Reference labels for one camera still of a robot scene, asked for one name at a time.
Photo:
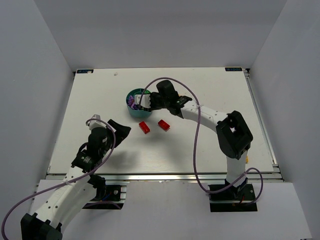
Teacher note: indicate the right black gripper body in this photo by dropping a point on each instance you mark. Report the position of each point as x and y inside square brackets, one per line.
[152, 101]

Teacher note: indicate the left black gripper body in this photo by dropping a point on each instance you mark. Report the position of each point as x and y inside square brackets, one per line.
[110, 135]

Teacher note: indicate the purple lego brick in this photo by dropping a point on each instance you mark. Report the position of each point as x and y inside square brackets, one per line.
[130, 101]

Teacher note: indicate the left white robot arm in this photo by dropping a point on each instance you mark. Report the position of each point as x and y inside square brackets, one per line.
[81, 187]

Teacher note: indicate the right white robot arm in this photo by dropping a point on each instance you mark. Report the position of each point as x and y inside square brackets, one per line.
[233, 134]

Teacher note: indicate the right red lego brick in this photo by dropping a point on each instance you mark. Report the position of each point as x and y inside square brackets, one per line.
[163, 125]

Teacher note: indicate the red lego brick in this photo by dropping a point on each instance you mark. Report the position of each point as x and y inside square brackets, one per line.
[144, 127]
[163, 125]

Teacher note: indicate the teal round divided container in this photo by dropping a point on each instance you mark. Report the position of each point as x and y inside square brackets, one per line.
[133, 109]

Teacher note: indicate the left red lego brick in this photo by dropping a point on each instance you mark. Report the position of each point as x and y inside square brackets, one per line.
[144, 127]

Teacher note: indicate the right blue corner label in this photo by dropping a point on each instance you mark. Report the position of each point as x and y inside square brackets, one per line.
[233, 69]

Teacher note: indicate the blue corner label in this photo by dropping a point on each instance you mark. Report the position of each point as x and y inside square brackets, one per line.
[84, 71]
[233, 69]

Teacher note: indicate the left blue corner label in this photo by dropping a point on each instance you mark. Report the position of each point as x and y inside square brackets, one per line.
[84, 71]

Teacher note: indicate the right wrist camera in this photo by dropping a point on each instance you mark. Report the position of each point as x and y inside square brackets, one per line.
[143, 102]

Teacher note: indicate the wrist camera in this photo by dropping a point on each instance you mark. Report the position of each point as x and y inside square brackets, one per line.
[143, 102]
[94, 122]

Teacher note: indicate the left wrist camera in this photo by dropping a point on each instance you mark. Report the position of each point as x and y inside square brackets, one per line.
[94, 122]

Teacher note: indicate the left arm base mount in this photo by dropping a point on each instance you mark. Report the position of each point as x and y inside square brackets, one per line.
[110, 197]

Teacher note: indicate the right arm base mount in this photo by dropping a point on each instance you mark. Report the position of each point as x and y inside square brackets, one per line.
[227, 202]

